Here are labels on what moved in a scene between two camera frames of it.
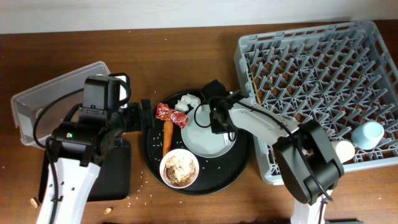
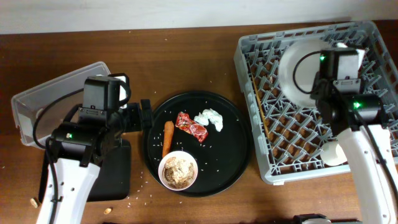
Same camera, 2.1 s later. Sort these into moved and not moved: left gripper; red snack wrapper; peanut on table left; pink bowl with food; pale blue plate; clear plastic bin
Moved: red snack wrapper; pale blue plate
Not moved: pink bowl with food; peanut on table left; clear plastic bin; left gripper
